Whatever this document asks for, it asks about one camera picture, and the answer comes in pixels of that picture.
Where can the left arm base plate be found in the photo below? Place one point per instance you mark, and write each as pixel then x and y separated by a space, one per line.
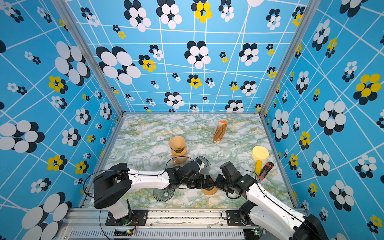
pixel 135 218

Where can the red black small tool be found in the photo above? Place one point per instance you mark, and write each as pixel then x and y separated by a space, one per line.
pixel 265 170

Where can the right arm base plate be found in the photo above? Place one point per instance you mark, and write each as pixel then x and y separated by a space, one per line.
pixel 234 219

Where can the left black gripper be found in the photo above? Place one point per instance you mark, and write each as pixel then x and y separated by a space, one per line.
pixel 202 184

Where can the aluminium front rail frame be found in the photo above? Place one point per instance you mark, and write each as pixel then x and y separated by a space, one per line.
pixel 168 224

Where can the amber glass carafe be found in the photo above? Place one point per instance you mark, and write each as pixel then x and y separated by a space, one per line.
pixel 179 158

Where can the grey glass carafe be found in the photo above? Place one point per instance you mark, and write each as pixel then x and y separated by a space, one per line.
pixel 204 163

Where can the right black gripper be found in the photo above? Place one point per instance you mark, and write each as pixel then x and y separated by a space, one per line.
pixel 218 184

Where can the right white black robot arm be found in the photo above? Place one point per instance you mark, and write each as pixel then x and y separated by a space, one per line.
pixel 265 210

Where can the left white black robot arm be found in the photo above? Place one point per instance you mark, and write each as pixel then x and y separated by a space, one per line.
pixel 111 186

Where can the brown paper coffee filter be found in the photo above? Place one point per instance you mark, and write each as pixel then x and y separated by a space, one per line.
pixel 177 143

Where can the grey glass dripper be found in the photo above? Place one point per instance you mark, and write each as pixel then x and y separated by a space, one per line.
pixel 163 195

